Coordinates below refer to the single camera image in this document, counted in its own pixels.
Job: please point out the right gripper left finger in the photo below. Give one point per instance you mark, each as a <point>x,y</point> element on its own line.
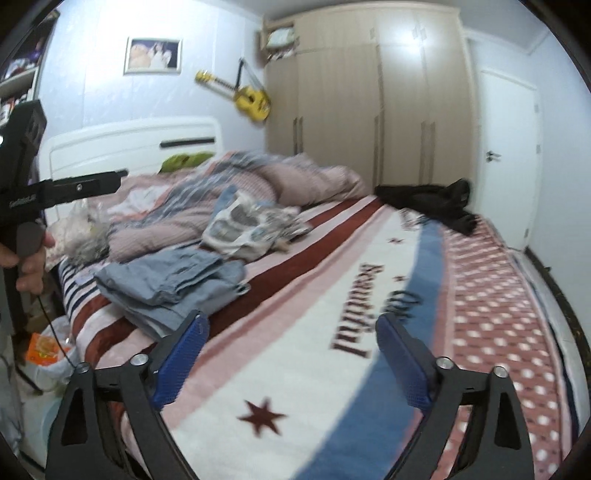
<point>83,441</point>

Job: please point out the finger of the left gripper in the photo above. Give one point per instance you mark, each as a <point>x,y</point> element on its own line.
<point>71,189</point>

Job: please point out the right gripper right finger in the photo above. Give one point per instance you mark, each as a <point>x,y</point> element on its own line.
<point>496,444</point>

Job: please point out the person's left hand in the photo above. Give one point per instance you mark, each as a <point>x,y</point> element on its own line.
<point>30,279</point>

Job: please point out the white headboard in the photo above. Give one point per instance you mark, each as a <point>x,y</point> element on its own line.
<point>138,146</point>

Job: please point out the folded light blue garment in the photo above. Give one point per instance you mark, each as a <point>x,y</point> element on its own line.
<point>158,291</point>

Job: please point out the plastic bag with orange item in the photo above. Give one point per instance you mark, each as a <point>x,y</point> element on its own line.
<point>51,356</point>

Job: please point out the green pillow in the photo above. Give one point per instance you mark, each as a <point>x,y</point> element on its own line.
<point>184,161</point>

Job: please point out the patterned bed blanket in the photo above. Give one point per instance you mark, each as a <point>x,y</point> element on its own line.
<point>292,383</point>

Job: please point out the shelf with items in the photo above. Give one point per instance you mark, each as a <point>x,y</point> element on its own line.
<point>20,77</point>

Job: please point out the white grey patterned garment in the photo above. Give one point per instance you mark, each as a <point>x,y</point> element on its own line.
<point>242,227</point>

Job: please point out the black garment on bed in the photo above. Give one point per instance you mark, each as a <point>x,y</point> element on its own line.
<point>446,204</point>

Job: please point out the white door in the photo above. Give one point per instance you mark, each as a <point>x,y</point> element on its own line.
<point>510,166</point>

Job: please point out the beige wardrobe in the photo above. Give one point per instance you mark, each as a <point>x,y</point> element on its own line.
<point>385,88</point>

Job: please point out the framed wall photo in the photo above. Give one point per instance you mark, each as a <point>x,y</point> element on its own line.
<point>152,56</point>

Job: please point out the yellow guitar on wall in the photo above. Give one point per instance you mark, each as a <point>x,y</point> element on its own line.
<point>248,93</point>

